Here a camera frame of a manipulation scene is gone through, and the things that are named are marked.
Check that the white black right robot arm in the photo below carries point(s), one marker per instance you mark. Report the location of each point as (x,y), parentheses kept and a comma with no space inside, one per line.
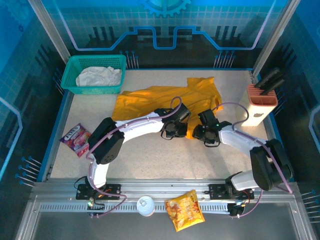
(237,142)

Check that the teal plastic basket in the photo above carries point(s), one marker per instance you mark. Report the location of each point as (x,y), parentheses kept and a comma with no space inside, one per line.
(82,61)

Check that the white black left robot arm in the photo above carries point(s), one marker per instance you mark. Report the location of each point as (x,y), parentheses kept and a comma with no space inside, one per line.
(140,126)

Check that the white knife block terracotta top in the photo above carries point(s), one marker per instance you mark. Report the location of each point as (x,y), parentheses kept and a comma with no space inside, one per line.
(252,112)

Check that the aluminium frame post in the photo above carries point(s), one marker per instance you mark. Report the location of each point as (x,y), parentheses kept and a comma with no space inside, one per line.
(50,27)
(275,32)

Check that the controller board with led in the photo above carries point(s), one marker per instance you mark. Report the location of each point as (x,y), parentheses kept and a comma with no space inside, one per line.
(96,207)
(236,208)

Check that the right controller board with LED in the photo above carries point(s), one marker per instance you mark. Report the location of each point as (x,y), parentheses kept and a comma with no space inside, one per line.
(236,208)

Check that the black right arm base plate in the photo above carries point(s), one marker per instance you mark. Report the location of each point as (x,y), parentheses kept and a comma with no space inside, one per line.
(217,191)

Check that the white t-shirt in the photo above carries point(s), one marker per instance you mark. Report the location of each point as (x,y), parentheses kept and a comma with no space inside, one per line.
(100,76)

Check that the orange t-shirt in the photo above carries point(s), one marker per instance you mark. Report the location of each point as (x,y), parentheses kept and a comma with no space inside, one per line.
(145,100)

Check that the yellow chips bag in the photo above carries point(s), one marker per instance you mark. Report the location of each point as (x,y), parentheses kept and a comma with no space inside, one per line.
(183,211)

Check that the aluminium frame rail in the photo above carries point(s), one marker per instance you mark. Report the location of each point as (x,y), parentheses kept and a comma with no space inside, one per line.
(162,183)

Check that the purple candy bag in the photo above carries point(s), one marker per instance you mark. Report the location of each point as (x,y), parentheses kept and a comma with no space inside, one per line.
(76,141)

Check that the left controller board with LED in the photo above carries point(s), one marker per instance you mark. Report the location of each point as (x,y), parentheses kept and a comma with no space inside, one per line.
(96,207)

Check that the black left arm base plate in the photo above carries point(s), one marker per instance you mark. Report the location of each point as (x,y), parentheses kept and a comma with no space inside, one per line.
(113,191)

